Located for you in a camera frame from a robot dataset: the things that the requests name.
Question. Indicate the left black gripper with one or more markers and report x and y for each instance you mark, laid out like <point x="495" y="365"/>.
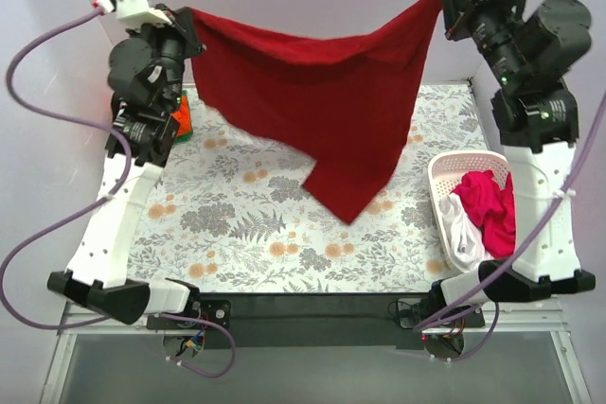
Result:
<point x="187" y="30"/>

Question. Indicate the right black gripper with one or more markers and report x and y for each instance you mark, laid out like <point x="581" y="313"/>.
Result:
<point x="454" y="9"/>

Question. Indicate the dark red t shirt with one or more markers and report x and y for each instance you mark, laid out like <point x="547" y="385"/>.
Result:
<point x="347" y="102"/>

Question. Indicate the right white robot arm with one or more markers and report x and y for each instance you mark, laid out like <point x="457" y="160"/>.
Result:
<point x="538" y="122"/>

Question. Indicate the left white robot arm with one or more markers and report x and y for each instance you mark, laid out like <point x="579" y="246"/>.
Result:
<point x="96" y="276"/>

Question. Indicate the folded green t shirt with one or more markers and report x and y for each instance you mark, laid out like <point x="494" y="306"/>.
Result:
<point x="187" y="134"/>

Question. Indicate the folded orange t shirt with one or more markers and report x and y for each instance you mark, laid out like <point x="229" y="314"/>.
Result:
<point x="182" y="120"/>

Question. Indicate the white plastic laundry basket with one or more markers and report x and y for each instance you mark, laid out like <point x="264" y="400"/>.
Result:
<point x="445" y="172"/>

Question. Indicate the pink t shirt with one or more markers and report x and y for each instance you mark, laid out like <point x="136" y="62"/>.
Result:
<point x="491" y="209"/>

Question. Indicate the floral table cloth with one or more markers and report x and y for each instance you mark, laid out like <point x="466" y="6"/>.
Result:
<point x="230" y="213"/>

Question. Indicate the white t shirt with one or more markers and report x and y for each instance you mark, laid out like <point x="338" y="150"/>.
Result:
<point x="463" y="242"/>

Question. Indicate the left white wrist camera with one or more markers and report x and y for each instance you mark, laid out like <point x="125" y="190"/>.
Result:
<point x="133" y="14"/>

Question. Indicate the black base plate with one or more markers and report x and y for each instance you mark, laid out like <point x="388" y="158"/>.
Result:
<point x="313" y="319"/>

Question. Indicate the aluminium frame rail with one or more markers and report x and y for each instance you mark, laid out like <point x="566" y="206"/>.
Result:
<point x="513" y="353"/>

